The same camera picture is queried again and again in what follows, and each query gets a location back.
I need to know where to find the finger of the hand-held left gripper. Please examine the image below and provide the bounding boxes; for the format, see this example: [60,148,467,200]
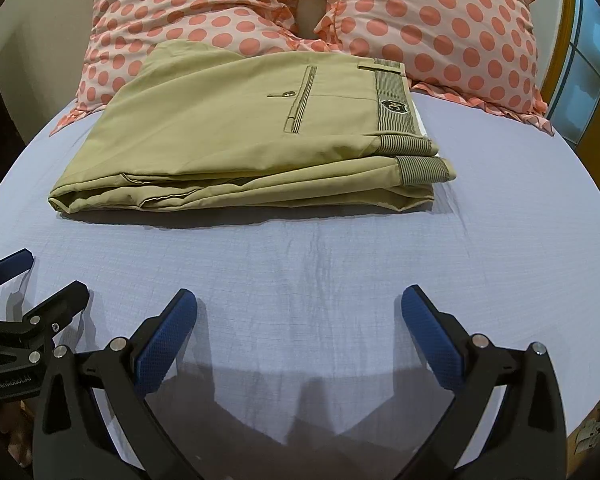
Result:
[0,248,35,291]
[0,281,90,356]

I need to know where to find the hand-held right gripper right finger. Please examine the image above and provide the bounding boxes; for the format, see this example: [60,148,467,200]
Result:
[401,285,567,480]

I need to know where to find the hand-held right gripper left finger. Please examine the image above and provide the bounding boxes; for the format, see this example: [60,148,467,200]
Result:
[32,288,203,480]

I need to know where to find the khaki pants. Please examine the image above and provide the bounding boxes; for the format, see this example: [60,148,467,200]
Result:
[48,39,459,215]

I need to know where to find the lavender bed sheet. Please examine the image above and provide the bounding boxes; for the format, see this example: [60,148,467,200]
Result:
[0,91,600,453]

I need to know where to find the pink polka dot pillow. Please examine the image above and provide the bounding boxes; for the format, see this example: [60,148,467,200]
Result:
[49,0,313,137]
[314,0,556,136]

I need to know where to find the yellow framed window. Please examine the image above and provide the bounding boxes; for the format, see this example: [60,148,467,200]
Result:
[540,0,600,191]

